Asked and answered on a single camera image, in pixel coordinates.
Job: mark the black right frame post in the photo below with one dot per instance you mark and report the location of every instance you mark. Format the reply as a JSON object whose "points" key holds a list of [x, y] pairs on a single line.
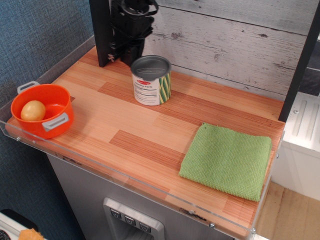
{"points": [[306, 53]]}

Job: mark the yellow toy potato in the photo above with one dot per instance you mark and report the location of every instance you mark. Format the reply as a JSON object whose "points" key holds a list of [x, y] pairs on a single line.
{"points": [[33, 111]]}

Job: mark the clear acrylic table guard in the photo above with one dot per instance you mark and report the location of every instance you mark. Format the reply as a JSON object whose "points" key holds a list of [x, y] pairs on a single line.
{"points": [[142, 147]]}

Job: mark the green towel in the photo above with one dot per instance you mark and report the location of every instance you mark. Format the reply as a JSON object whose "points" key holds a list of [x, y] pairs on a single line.
{"points": [[228, 161]]}

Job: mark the grey toy fridge cabinet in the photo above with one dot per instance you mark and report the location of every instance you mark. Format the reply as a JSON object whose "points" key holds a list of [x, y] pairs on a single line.
{"points": [[108, 211]]}

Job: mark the toy corn can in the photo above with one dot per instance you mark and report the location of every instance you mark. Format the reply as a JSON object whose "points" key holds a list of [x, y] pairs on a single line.
{"points": [[151, 77]]}

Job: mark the orange toy pot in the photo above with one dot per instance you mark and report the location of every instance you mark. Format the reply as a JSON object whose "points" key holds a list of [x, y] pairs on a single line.
{"points": [[59, 111]]}

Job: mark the black vertical post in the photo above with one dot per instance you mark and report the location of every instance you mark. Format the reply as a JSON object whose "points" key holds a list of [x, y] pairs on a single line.
{"points": [[103, 31]]}

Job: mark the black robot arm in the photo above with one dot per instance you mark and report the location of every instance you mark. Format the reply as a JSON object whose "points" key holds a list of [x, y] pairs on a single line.
{"points": [[131, 21]]}

